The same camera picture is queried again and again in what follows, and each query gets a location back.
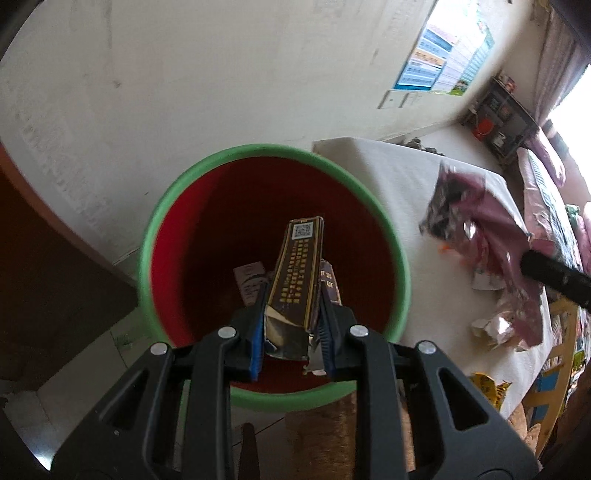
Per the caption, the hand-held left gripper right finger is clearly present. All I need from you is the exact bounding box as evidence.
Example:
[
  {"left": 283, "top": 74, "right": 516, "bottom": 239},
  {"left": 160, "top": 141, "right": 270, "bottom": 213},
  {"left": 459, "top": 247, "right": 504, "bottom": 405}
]
[{"left": 318, "top": 291, "right": 541, "bottom": 480}]

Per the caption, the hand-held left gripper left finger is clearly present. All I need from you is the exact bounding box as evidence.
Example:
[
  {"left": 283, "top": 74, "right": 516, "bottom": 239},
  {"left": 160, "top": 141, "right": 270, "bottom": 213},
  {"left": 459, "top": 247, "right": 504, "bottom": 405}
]
[{"left": 50, "top": 281, "right": 269, "bottom": 480}]

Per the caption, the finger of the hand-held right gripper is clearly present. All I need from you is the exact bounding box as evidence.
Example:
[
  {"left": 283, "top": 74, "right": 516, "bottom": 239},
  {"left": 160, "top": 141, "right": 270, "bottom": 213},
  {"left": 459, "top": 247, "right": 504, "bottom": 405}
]
[{"left": 521, "top": 250, "right": 591, "bottom": 311}]

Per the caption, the dark brown carton box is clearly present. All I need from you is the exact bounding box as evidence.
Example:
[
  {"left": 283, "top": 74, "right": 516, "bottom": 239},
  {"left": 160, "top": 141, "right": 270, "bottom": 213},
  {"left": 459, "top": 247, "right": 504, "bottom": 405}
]
[{"left": 263, "top": 216, "right": 326, "bottom": 361}]

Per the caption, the purple snack wrapper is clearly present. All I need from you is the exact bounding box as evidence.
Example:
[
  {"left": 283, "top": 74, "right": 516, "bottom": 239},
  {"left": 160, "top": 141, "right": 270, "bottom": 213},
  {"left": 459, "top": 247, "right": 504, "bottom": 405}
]
[{"left": 419, "top": 161, "right": 555, "bottom": 296}]

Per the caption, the yellow snack wrapper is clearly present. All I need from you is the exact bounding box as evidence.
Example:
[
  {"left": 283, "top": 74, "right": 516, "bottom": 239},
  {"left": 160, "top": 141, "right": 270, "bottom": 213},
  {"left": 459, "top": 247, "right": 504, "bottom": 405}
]
[{"left": 470, "top": 371, "right": 513, "bottom": 409}]

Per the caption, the red bin with green rim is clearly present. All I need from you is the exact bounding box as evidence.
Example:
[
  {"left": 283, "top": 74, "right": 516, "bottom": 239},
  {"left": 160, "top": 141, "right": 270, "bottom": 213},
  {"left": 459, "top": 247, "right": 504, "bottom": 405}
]
[{"left": 139, "top": 144, "right": 411, "bottom": 412}]

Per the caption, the pink folded blanket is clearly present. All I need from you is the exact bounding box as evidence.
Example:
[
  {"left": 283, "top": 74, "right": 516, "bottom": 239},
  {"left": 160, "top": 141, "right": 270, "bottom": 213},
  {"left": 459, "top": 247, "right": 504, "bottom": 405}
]
[{"left": 577, "top": 200, "right": 591, "bottom": 273}]

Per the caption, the crumpled silver pink wrapper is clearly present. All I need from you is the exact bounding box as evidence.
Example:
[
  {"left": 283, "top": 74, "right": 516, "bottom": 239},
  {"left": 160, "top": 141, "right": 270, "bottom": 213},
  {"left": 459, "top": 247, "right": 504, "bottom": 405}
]
[{"left": 471, "top": 286, "right": 552, "bottom": 354}]

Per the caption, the plaid quilt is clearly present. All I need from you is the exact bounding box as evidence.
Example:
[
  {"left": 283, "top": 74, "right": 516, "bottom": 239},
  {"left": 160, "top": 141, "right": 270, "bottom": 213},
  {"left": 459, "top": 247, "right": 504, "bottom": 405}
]
[{"left": 531, "top": 152, "right": 583, "bottom": 273}]

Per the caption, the dark small carton box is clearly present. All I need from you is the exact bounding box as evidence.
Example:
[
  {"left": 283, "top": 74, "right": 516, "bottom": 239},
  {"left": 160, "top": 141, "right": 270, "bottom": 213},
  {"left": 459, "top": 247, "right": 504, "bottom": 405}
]
[{"left": 318, "top": 259, "right": 343, "bottom": 305}]

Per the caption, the pale small carton box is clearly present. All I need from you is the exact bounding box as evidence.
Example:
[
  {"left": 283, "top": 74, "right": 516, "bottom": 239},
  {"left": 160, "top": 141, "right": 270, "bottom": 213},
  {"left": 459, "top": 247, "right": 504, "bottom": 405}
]
[{"left": 233, "top": 261, "right": 271, "bottom": 308}]

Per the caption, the pink bed sheet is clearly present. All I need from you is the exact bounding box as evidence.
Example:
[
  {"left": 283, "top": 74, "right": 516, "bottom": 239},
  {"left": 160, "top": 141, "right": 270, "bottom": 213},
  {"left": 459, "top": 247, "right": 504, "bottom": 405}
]
[{"left": 517, "top": 148, "right": 550, "bottom": 241}]

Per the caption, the blue plastic board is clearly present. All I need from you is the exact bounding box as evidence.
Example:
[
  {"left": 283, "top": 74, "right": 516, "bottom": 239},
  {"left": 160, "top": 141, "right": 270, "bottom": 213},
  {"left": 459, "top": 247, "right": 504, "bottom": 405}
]
[{"left": 538, "top": 369, "right": 566, "bottom": 407}]

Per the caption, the pink pillow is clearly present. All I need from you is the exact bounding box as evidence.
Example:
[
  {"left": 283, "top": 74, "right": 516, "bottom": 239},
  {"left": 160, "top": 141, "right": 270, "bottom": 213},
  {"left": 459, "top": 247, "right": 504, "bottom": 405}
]
[{"left": 526, "top": 122, "right": 568, "bottom": 185}]

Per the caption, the grey table cloth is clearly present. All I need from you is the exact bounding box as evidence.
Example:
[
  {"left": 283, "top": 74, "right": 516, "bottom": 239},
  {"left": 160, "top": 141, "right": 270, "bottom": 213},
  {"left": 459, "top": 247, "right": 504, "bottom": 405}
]
[{"left": 311, "top": 137, "right": 555, "bottom": 418}]

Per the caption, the dark metal desk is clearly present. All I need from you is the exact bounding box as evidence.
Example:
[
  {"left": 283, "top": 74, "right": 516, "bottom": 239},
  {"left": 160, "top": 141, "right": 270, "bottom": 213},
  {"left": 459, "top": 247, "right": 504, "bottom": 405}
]
[{"left": 462, "top": 76, "right": 539, "bottom": 167}]

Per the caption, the striped curtain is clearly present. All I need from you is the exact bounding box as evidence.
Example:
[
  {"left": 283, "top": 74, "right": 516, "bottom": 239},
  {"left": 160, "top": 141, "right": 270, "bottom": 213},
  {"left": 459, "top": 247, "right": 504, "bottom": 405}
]
[{"left": 536, "top": 9, "right": 587, "bottom": 125}]

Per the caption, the brown wooden door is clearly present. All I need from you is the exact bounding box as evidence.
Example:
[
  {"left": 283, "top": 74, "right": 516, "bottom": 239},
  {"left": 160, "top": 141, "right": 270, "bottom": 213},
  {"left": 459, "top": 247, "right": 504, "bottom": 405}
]
[{"left": 0, "top": 143, "right": 139, "bottom": 384}]

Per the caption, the green bordered wall poster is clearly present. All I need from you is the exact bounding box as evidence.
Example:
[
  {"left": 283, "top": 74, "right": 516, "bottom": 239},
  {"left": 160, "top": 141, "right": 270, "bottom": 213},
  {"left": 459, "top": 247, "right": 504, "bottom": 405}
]
[{"left": 452, "top": 30, "right": 496, "bottom": 97}]

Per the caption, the blue letter wall poster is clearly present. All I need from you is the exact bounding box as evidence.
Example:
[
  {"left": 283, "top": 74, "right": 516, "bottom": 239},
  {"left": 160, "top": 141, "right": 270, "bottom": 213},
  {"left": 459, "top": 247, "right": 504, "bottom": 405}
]
[{"left": 394, "top": 9, "right": 462, "bottom": 92}]

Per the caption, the white chart wall poster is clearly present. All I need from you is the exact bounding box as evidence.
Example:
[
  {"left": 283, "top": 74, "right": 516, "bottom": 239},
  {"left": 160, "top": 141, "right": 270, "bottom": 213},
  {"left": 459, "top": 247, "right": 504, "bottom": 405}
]
[{"left": 431, "top": 0, "right": 488, "bottom": 90}]

